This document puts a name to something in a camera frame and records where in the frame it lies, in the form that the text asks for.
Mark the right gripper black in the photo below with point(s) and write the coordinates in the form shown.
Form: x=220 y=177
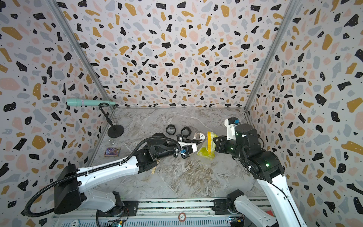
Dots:
x=222 y=146

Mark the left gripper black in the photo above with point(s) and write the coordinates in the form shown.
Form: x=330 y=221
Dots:
x=176 y=150

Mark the black digital watch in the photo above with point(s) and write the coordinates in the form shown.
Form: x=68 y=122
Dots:
x=186 y=132

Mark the yellow green white cloth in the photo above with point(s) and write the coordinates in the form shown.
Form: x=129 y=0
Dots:
x=208 y=147

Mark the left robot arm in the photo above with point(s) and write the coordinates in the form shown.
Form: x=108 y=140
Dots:
x=74 y=188

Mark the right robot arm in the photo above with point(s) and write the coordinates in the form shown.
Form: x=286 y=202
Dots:
x=244 y=145

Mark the black microphone stand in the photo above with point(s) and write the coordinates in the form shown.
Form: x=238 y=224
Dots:
x=114 y=131

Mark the small framed picture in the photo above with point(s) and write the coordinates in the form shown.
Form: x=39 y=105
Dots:
x=112 y=152

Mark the red white round sticker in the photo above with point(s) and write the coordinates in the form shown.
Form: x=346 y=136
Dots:
x=182 y=217

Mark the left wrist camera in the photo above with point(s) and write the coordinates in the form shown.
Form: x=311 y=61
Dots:
x=187 y=149

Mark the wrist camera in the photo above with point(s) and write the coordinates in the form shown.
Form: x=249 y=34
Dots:
x=230 y=125
x=187 y=149

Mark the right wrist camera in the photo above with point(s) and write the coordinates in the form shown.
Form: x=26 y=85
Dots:
x=230 y=125

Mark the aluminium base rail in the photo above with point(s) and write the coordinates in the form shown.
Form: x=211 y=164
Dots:
x=200 y=212

